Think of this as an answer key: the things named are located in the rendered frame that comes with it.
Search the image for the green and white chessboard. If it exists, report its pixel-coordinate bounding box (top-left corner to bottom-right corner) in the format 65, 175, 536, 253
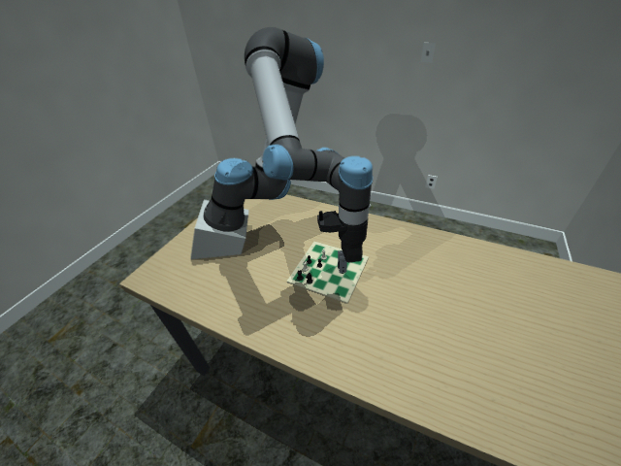
287, 242, 369, 303

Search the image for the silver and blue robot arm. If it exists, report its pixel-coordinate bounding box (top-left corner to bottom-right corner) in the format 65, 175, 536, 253
204, 27, 373, 231

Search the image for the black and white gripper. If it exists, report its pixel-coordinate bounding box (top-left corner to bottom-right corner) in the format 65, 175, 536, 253
317, 204, 369, 273

